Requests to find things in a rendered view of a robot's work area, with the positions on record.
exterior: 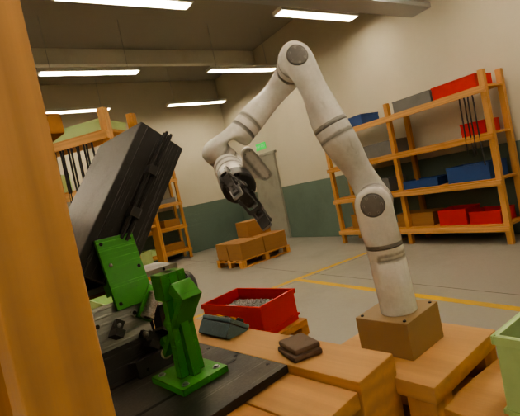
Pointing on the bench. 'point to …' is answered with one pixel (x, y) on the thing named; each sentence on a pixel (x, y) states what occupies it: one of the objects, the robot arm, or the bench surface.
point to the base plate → (135, 404)
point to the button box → (222, 327)
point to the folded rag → (299, 347)
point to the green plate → (122, 271)
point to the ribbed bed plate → (133, 325)
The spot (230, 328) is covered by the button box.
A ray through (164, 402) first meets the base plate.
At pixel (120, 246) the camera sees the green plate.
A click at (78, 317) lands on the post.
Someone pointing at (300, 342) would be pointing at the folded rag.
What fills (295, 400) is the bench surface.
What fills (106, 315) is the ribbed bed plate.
